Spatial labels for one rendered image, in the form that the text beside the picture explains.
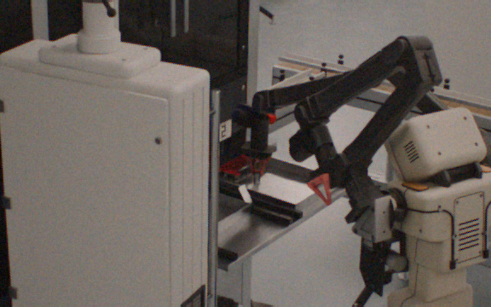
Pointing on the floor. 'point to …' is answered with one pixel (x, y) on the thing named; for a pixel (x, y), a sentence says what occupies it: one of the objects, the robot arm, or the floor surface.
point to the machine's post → (248, 128)
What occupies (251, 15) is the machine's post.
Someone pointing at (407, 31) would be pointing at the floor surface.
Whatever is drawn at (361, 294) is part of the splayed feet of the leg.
